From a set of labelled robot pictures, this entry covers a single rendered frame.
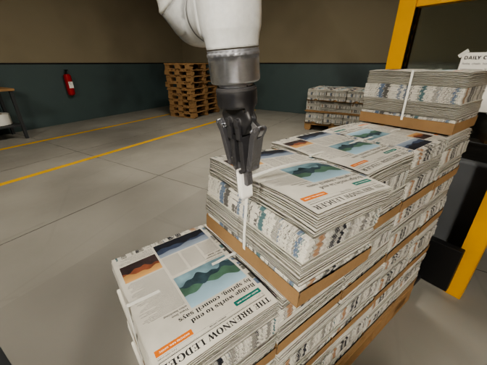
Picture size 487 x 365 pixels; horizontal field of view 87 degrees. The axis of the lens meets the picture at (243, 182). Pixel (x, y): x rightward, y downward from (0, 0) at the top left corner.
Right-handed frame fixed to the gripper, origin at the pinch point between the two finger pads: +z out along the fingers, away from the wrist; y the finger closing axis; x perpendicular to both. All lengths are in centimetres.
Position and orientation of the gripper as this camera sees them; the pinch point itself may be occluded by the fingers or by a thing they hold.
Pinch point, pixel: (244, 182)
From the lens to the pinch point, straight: 56.3
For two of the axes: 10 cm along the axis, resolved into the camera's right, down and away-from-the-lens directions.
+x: -7.6, 3.6, -5.5
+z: 0.8, 8.8, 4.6
